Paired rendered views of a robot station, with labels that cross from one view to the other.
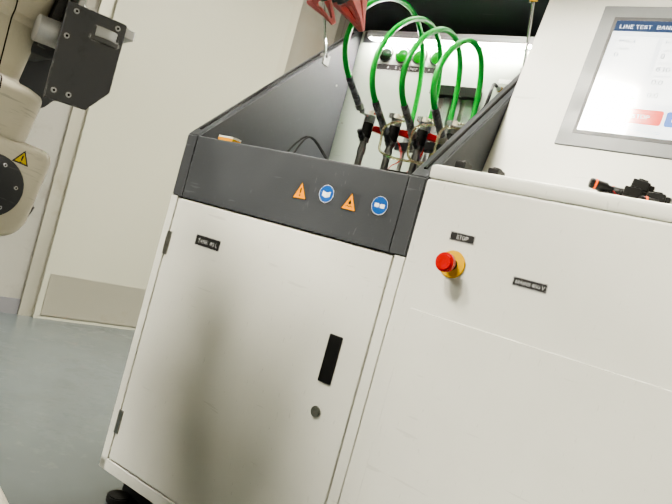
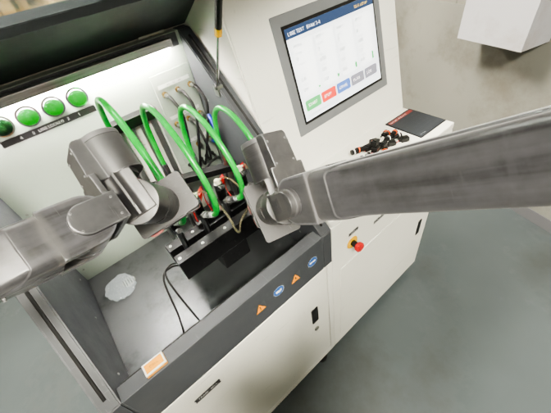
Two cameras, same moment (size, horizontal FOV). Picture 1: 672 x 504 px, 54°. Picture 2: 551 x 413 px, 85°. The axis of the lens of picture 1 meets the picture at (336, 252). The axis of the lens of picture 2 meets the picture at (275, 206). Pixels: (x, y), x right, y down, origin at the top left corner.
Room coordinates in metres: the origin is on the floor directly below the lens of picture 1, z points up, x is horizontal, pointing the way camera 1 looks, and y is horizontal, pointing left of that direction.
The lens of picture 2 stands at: (1.20, 0.46, 1.64)
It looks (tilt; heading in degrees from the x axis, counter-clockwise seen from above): 43 degrees down; 293
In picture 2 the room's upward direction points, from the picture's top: 12 degrees counter-clockwise
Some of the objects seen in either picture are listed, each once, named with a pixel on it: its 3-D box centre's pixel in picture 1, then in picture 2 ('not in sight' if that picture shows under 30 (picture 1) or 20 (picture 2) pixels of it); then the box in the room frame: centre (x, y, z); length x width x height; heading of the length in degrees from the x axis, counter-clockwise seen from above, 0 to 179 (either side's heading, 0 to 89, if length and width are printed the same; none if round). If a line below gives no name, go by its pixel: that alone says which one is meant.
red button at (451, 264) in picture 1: (447, 263); (356, 245); (1.22, -0.20, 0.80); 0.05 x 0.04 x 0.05; 55
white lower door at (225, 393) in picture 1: (233, 369); (268, 372); (1.49, 0.15, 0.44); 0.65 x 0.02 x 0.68; 55
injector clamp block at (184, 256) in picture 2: not in sight; (225, 238); (1.63, -0.09, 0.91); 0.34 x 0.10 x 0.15; 55
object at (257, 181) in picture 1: (288, 189); (239, 315); (1.51, 0.14, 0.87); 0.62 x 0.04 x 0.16; 55
